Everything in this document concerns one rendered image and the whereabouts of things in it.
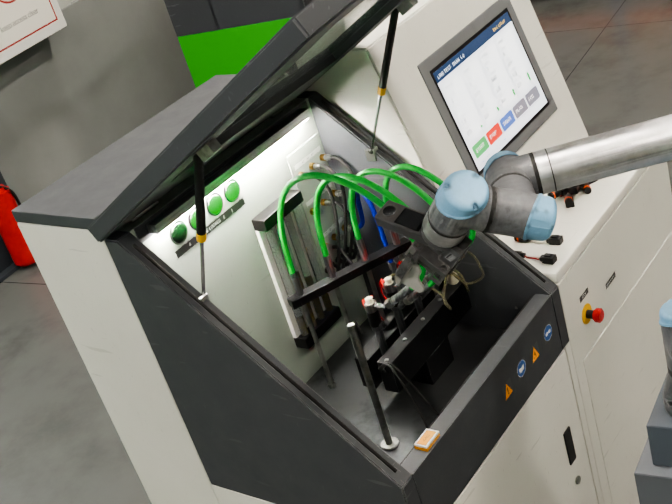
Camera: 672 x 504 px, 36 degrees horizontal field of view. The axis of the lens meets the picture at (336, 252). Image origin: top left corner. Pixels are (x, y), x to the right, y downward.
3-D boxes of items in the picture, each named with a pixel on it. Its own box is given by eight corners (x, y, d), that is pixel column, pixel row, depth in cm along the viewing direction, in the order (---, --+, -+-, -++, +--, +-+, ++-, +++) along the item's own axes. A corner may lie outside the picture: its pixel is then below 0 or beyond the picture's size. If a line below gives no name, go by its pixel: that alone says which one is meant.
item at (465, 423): (432, 535, 207) (412, 474, 199) (413, 529, 209) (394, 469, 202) (563, 350, 246) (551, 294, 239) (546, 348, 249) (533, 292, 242)
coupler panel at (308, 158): (333, 269, 257) (296, 157, 243) (322, 268, 259) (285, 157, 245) (361, 242, 265) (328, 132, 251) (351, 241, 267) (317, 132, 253)
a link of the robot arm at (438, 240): (418, 219, 171) (447, 186, 174) (412, 230, 175) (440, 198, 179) (453, 247, 170) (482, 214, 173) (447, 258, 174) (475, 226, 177)
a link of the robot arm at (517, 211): (550, 179, 173) (486, 168, 172) (563, 209, 163) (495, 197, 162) (537, 221, 177) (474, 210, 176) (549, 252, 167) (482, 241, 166)
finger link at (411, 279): (409, 309, 191) (429, 281, 184) (385, 289, 192) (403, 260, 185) (418, 300, 193) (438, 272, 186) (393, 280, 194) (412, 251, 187)
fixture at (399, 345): (407, 417, 234) (390, 363, 227) (371, 410, 240) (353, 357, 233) (478, 330, 256) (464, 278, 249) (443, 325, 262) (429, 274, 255)
